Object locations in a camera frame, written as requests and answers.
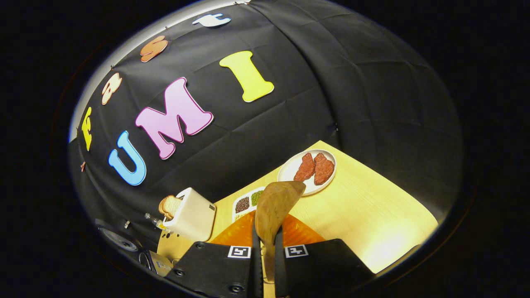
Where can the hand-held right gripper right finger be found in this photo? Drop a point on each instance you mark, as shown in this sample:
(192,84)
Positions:
(323,269)

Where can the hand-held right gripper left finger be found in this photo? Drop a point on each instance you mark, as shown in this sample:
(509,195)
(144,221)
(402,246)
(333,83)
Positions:
(215,269)

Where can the wooden spoon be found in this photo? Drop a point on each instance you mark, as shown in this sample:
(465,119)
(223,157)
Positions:
(275,207)

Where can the dark grey rice cooker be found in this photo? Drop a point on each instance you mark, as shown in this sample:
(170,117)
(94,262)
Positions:
(120,238)

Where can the white toaster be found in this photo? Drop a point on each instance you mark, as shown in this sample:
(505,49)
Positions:
(192,217)

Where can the white divided dish of beans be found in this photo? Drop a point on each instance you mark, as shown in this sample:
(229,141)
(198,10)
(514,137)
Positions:
(242,205)

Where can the small glass bottle yellow label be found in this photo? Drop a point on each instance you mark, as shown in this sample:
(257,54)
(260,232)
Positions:
(154,221)

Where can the toasted bread slice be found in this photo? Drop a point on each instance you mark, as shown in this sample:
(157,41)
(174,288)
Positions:
(169,206)

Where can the red meat piece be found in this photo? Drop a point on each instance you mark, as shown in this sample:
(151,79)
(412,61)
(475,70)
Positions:
(324,169)
(305,167)

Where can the white round plate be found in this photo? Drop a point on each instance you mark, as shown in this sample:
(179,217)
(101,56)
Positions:
(290,167)

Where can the black backdrop cloth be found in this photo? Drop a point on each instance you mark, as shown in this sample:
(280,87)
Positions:
(352,82)

